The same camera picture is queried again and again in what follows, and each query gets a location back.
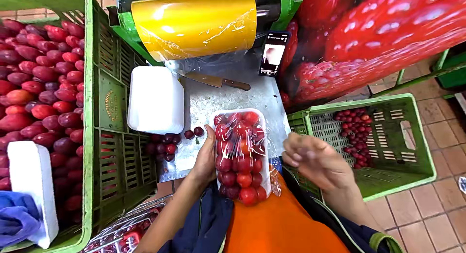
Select person's left hand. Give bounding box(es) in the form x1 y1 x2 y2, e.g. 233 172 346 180
190 124 217 184

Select person's right hand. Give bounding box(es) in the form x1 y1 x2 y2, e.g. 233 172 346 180
282 132 356 194

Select film-wrapped white foam tray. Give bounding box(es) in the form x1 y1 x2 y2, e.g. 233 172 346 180
209 108 272 200

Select person's right forearm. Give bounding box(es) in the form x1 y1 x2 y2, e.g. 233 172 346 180
321 183 385 233

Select person's left forearm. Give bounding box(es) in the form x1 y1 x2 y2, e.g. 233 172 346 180
134 172 212 253

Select packed red plums under film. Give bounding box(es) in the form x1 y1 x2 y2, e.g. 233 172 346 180
214 111 268 206

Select small heap of dark plums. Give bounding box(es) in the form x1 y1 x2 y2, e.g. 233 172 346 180
145 132 182 163

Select pile of small red plums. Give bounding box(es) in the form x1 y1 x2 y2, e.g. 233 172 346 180
333 107 374 170

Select stack of white foam trays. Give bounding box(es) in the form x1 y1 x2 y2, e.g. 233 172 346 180
127 66 185 135

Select person's body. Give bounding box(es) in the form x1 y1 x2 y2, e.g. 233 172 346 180
157 156 406 253

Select black smartphone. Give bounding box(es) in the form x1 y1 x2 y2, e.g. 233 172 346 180
259 30 291 78

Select green plastic crate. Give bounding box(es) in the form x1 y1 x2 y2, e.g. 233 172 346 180
0 0 158 253
287 93 437 202

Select yellow roll of film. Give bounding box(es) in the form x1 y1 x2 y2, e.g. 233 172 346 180
131 0 258 62

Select red strawberry print banner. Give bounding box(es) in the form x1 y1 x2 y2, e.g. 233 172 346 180
276 0 466 113

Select green metal film dispenser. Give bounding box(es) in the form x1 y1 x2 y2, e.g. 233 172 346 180
108 0 303 67

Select dark green bin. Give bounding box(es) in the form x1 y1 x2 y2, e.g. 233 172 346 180
432 49 466 90

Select large pile of plums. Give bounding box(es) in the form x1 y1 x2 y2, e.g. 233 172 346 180
0 19 86 224

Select white foam block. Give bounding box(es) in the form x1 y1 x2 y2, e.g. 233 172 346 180
7 140 59 249

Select blue cloth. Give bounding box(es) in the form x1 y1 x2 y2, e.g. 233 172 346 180
0 190 44 249

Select knife with brown wooden handle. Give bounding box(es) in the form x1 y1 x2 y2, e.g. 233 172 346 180
176 70 251 92

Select green metal rail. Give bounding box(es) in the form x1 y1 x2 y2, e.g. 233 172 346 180
368 49 466 98

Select metal wire basket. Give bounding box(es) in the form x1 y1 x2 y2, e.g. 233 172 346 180
79 193 175 253

